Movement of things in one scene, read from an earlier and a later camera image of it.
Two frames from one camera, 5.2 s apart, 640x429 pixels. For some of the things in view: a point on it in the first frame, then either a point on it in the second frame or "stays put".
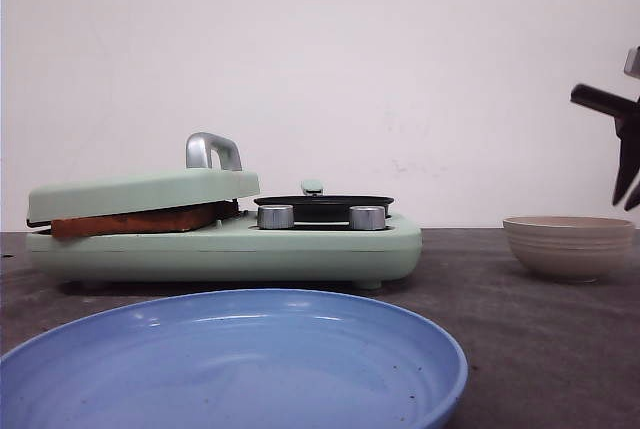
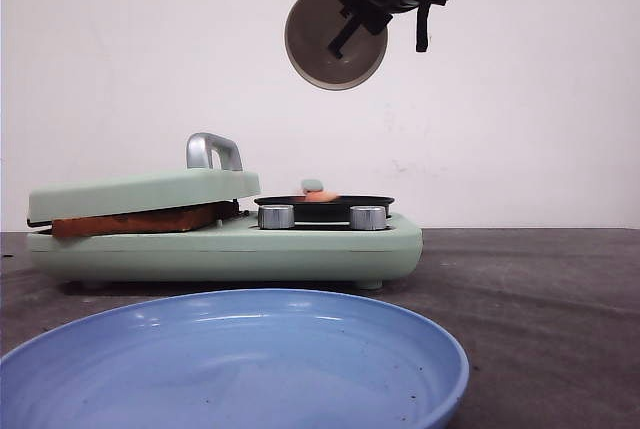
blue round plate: [236, 359] stays put
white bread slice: [155, 221] stays put
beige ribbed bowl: [571, 248] → [313, 23]
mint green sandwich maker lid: [213, 173] stays put
